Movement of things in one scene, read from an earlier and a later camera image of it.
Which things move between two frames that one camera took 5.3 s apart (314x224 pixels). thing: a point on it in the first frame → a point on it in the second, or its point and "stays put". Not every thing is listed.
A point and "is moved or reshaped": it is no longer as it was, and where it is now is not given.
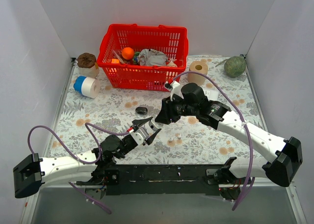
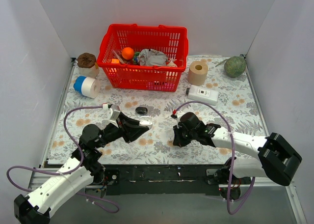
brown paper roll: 197,66 stays put
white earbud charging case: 152,126 is moved or reshaped
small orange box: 115,61 stays put
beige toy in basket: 171,64 stays put
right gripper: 166,111 → 178,135
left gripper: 143,132 → 123,128
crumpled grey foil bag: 150,57 stays put
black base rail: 162,180 stays put
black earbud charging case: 141,110 stays put
